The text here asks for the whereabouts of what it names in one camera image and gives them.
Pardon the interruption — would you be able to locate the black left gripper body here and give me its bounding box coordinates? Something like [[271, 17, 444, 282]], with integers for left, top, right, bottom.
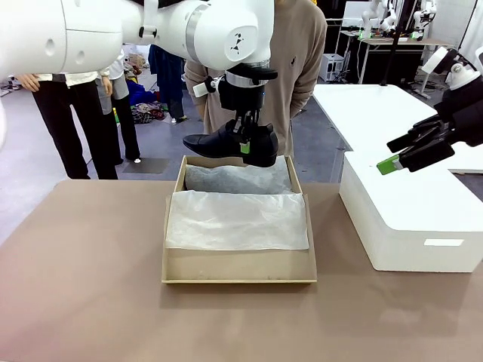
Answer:
[[218, 74, 266, 113]]

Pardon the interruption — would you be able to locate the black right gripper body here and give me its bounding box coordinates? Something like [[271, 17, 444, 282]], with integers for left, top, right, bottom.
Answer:
[[433, 69, 483, 149]]

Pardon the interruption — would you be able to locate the black leather dress shoe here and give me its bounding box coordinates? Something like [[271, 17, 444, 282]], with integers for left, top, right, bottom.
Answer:
[[183, 121, 279, 167]]

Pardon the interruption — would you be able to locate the cardboard shoe box with lid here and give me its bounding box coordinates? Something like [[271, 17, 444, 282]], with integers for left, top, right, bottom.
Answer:
[[161, 154, 318, 284]]

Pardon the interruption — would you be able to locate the white foam box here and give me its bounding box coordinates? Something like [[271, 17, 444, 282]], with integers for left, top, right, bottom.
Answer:
[[338, 149, 483, 273]]

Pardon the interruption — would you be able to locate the white table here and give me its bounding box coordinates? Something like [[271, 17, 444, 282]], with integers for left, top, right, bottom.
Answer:
[[312, 83, 483, 171]]

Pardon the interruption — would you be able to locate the person in beige sweater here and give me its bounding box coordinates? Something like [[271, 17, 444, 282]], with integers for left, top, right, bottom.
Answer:
[[180, 0, 328, 158]]

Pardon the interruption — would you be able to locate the white tissue paper sheet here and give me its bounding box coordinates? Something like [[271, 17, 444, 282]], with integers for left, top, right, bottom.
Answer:
[[167, 156, 311, 253]]

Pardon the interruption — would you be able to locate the white curtain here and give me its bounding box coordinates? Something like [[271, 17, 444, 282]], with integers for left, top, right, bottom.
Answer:
[[447, 0, 483, 72]]

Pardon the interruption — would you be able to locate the white cube device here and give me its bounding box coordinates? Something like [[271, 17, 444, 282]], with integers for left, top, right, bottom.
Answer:
[[321, 52, 346, 82]]

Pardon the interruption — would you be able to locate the patterned clothes pile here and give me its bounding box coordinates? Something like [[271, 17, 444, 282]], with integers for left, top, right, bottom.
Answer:
[[131, 101, 168, 124]]

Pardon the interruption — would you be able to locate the background desk with beige top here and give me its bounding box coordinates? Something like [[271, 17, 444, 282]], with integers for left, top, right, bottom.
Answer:
[[339, 29, 452, 90]]

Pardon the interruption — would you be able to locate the black stand pole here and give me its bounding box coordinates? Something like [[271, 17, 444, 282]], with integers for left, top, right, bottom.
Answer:
[[379, 0, 411, 87]]

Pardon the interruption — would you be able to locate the blue cloth bundle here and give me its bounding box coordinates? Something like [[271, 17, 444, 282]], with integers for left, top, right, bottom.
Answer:
[[126, 78, 158, 105]]

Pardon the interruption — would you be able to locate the tan cloth bundle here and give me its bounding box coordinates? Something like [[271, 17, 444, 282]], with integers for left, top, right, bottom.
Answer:
[[127, 54, 149, 76]]

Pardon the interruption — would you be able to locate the mannequin in white jacket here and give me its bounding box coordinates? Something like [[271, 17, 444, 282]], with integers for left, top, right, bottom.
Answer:
[[14, 71, 120, 181]]

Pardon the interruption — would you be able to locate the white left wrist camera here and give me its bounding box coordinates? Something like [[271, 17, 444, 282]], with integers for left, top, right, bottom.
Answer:
[[192, 76, 220, 98]]

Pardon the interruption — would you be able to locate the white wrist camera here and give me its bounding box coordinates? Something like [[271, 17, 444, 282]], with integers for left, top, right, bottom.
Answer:
[[192, 76, 220, 98], [421, 47, 478, 91]]

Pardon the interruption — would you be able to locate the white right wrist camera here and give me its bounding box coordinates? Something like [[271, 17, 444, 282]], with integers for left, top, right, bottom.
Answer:
[[421, 47, 478, 91]]

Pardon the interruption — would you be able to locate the metal mannequin base plate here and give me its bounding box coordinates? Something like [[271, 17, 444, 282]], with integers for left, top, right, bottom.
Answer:
[[122, 158, 170, 174]]

